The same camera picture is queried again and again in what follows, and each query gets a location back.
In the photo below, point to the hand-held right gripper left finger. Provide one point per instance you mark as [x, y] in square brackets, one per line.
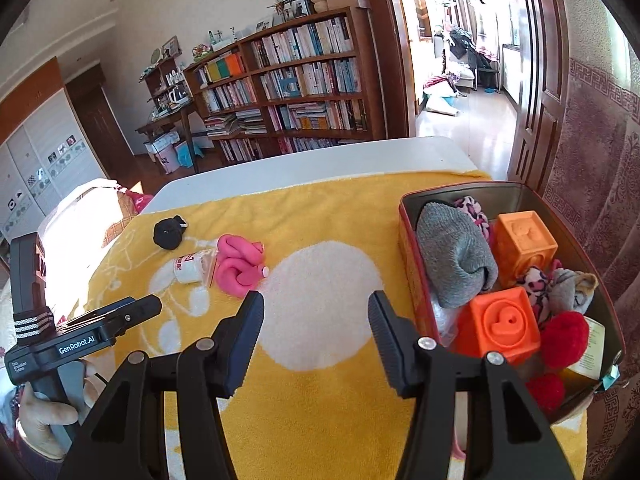
[245, 340]

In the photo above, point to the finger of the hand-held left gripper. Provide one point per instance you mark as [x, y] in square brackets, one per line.
[140, 310]

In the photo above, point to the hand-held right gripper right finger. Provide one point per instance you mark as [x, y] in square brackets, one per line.
[390, 340]

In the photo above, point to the red metal tin box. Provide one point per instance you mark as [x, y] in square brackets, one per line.
[415, 270]

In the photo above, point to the red pompom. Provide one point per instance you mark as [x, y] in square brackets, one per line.
[565, 340]
[545, 392]

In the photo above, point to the light orange embossed block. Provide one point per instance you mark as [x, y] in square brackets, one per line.
[525, 245]

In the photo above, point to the person's left forearm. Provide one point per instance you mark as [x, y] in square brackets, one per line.
[25, 465]

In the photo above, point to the person's left hand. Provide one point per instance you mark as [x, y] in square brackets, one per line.
[35, 420]

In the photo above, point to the clear plastic bag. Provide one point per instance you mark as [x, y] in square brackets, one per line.
[445, 317]

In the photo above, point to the small white wrapped roll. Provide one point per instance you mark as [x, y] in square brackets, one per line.
[192, 267]

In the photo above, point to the pink rolled sock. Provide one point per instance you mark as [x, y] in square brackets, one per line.
[235, 270]

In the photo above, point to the black sock ball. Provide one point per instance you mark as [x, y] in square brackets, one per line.
[167, 232]

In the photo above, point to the bed with floral quilt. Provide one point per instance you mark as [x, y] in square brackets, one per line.
[85, 210]

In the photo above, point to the red pillow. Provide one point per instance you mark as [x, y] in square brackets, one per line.
[137, 200]

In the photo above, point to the dark orange embossed block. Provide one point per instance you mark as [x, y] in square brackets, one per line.
[500, 325]

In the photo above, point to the white and wood wardrobe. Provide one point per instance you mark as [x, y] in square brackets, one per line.
[40, 160]

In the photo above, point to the yellow and white towel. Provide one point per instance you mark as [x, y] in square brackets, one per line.
[325, 210]

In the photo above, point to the pink bin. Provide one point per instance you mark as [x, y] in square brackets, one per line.
[170, 160]

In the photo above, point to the blue bag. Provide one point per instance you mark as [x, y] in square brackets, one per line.
[187, 155]

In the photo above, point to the dark wooden door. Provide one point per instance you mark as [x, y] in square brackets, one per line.
[105, 130]

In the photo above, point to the wooden desk with shelf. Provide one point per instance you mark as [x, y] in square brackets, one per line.
[165, 122]

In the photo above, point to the grey tiger print sock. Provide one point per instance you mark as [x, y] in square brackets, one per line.
[575, 290]

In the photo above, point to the yellow paper box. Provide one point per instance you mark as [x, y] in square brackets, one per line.
[592, 345]

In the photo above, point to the white bag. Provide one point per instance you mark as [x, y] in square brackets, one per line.
[440, 105]

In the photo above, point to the patterned mauve curtain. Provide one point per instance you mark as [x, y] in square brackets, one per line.
[600, 185]

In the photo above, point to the wooden bookshelf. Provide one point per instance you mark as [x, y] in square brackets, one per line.
[370, 75]

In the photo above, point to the rows of books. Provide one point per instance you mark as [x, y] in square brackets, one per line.
[305, 80]

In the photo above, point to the wooden sliding door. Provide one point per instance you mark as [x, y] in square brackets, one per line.
[540, 85]

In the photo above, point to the chair with dark clothes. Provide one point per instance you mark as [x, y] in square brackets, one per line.
[467, 50]

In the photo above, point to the beige plush toy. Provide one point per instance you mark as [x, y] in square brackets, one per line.
[317, 1]

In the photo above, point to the wooden door frame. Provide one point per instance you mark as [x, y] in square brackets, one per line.
[395, 60]

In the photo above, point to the film strip photo frame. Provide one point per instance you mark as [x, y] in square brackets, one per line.
[297, 7]

